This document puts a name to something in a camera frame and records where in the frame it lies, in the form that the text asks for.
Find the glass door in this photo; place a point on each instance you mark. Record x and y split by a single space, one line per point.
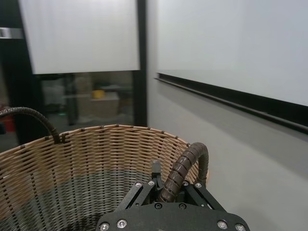
79 36

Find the narrow black door frame post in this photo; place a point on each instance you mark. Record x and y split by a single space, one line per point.
142 60

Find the silver door bar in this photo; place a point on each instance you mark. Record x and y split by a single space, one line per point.
10 33

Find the tan grey black woven basket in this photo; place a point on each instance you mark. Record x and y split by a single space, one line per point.
72 156

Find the red object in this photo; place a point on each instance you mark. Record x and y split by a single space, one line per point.
6 124

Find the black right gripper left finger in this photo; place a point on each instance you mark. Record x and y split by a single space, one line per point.
156 168

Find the wide black door frame post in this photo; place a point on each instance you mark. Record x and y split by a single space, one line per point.
14 72

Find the white wall board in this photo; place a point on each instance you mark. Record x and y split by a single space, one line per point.
228 36

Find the yellow container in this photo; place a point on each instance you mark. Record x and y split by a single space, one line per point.
98 94

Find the black wall board rail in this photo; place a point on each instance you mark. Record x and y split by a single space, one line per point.
228 96

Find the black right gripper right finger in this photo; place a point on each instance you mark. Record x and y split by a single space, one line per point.
199 192

